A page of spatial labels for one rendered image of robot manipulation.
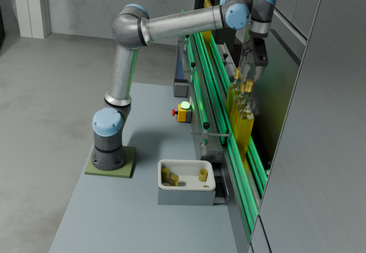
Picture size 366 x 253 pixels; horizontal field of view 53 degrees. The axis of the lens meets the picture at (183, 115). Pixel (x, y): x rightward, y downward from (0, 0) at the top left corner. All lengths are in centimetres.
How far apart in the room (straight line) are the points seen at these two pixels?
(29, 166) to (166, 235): 170
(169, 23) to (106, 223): 74
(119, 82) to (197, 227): 65
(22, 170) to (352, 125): 265
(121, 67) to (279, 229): 110
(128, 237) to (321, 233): 102
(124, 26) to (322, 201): 101
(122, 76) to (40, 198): 135
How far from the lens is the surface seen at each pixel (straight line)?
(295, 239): 46
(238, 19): 120
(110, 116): 150
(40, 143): 309
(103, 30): 513
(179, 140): 180
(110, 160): 156
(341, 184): 36
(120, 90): 153
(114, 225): 140
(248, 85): 145
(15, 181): 278
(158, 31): 124
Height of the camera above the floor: 180
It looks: 32 degrees down
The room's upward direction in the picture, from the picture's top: 6 degrees clockwise
